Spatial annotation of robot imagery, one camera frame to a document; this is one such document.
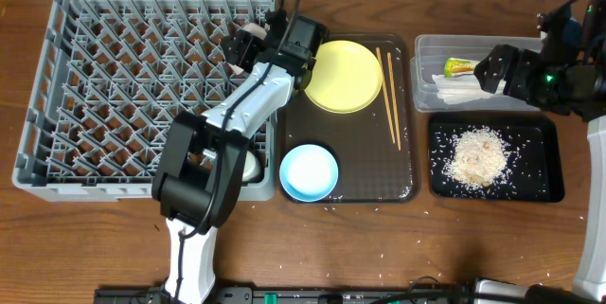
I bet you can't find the green yellow snack wrapper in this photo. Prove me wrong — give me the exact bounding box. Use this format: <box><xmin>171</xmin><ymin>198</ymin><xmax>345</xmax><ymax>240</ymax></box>
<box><xmin>444</xmin><ymin>58</ymin><xmax>479</xmax><ymax>78</ymax></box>

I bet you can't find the white plastic cup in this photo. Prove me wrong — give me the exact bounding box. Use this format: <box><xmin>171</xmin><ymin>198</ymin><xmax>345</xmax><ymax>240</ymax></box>
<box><xmin>241</xmin><ymin>151</ymin><xmax>262</xmax><ymax>183</ymax></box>

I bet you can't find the light blue bowl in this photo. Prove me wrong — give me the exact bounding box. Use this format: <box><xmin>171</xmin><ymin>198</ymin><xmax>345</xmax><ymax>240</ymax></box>
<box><xmin>278</xmin><ymin>144</ymin><xmax>339</xmax><ymax>203</ymax></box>

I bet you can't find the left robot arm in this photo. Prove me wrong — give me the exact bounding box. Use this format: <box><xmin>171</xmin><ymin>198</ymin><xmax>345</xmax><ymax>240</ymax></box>
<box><xmin>151</xmin><ymin>9</ymin><xmax>329</xmax><ymax>303</ymax></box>

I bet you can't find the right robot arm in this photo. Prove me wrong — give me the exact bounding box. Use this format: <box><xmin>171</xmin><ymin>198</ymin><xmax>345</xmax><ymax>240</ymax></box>
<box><xmin>473</xmin><ymin>0</ymin><xmax>605</xmax><ymax>302</ymax></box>

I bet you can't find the clear plastic waste bin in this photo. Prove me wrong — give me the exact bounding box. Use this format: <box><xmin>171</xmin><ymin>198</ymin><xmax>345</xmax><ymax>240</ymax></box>
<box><xmin>410</xmin><ymin>34</ymin><xmax>542</xmax><ymax>113</ymax></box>

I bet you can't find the pile of rice waste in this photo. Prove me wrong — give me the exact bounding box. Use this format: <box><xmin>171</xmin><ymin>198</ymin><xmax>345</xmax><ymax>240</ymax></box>
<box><xmin>442</xmin><ymin>127</ymin><xmax>514</xmax><ymax>190</ymax></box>

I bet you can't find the black rectangular tray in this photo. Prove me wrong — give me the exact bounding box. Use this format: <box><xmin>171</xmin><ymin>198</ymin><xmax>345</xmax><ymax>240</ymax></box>
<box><xmin>428</xmin><ymin>112</ymin><xmax>565</xmax><ymax>203</ymax></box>

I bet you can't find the right wooden chopstick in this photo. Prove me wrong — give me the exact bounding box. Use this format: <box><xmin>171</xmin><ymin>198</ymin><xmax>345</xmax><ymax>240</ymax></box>
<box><xmin>387</xmin><ymin>52</ymin><xmax>401</xmax><ymax>151</ymax></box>

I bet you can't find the wooden chopstick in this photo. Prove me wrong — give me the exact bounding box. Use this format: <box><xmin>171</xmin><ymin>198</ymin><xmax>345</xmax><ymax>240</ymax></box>
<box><xmin>375</xmin><ymin>46</ymin><xmax>396</xmax><ymax>144</ymax></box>
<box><xmin>387</xmin><ymin>52</ymin><xmax>401</xmax><ymax>151</ymax></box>

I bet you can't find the yellow round plate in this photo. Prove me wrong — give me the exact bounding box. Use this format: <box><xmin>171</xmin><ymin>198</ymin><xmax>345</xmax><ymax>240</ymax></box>
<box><xmin>305</xmin><ymin>40</ymin><xmax>382</xmax><ymax>114</ymax></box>

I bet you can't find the left wooden chopstick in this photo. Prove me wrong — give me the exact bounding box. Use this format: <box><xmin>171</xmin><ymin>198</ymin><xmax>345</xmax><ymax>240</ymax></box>
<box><xmin>375</xmin><ymin>46</ymin><xmax>396</xmax><ymax>144</ymax></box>

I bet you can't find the grey plastic dish rack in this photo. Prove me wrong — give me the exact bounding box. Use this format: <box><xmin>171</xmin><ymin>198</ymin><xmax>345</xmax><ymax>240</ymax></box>
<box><xmin>12</xmin><ymin>0</ymin><xmax>276</xmax><ymax>202</ymax></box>

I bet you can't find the dark brown serving tray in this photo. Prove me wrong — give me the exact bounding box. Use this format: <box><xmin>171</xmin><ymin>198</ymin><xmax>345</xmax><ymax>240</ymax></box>
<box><xmin>277</xmin><ymin>33</ymin><xmax>421</xmax><ymax>204</ymax></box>

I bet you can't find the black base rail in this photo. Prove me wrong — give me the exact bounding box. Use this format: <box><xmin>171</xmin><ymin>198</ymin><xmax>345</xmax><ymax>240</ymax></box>
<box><xmin>93</xmin><ymin>285</ymin><xmax>479</xmax><ymax>304</ymax></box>

